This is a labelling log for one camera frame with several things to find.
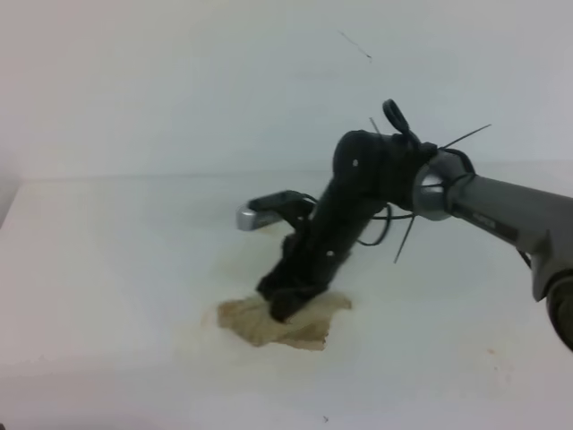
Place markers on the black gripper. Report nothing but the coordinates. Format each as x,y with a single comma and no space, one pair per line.
313,260

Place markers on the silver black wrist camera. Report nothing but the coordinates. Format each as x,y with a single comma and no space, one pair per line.
264,210

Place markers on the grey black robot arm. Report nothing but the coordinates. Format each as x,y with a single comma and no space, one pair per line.
371,171

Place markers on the green-beige rag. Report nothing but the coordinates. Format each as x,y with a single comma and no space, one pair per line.
250,320

